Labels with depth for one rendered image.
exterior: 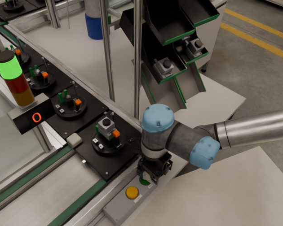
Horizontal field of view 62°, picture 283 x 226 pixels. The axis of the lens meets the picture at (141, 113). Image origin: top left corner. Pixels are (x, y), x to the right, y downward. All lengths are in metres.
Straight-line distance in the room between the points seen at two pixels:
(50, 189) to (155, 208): 0.40
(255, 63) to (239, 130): 2.66
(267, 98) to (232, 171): 1.84
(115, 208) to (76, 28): 1.38
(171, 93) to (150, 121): 0.51
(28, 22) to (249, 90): 2.22
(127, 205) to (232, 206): 0.41
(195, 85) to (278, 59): 2.44
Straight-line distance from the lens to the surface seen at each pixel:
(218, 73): 2.94
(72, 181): 0.96
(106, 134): 0.88
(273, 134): 0.66
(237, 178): 1.09
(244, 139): 0.66
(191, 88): 1.13
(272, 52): 3.61
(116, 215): 0.84
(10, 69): 0.67
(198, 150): 0.54
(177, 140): 0.55
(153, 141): 0.58
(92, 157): 0.93
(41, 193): 0.98
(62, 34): 1.84
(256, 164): 1.16
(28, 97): 0.73
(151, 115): 0.55
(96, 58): 1.55
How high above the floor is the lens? 1.76
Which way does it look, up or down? 49 degrees down
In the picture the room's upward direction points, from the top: 2 degrees clockwise
